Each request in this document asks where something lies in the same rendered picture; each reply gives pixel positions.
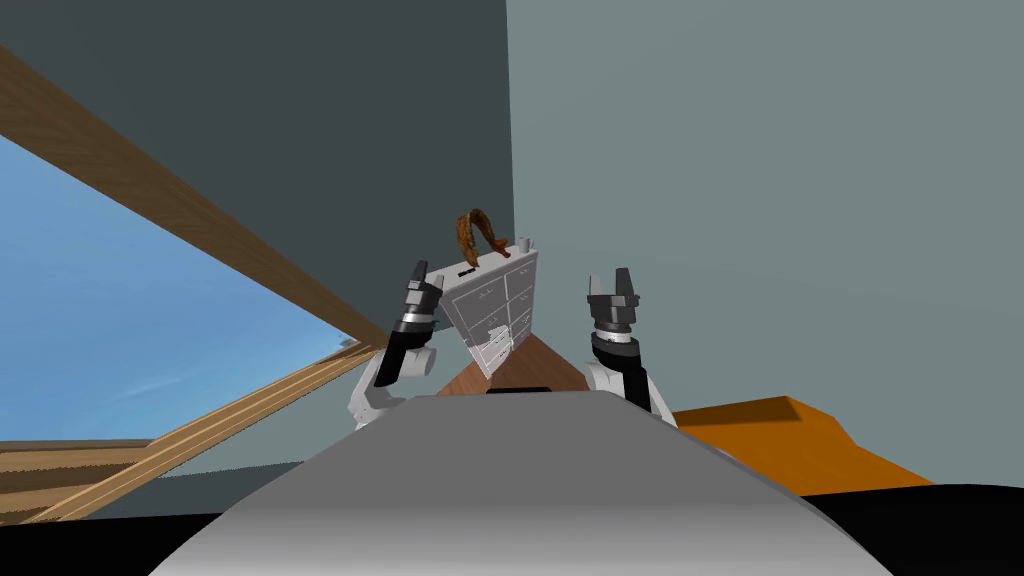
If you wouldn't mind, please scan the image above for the wooden framed window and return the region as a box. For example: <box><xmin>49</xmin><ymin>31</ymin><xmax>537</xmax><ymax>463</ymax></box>
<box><xmin>0</xmin><ymin>43</ymin><xmax>393</xmax><ymax>527</ymax></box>

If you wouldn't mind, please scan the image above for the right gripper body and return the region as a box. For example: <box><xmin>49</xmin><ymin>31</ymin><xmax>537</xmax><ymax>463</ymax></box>
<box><xmin>586</xmin><ymin>292</ymin><xmax>642</xmax><ymax>335</ymax></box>

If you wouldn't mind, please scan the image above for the white chest of drawers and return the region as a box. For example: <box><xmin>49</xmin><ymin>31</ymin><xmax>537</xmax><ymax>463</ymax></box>
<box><xmin>435</xmin><ymin>207</ymin><xmax>540</xmax><ymax>382</ymax></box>

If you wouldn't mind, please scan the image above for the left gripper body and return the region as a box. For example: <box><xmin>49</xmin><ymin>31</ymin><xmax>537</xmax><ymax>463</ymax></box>
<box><xmin>403</xmin><ymin>278</ymin><xmax>445</xmax><ymax>319</ymax></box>

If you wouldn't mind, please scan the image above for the orange furniture block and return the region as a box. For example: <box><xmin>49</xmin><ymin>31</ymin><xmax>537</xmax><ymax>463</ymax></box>
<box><xmin>670</xmin><ymin>395</ymin><xmax>936</xmax><ymax>498</ymax></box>

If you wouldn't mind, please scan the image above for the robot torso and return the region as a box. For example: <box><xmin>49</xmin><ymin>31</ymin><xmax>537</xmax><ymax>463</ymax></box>
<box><xmin>147</xmin><ymin>386</ymin><xmax>896</xmax><ymax>576</ymax></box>

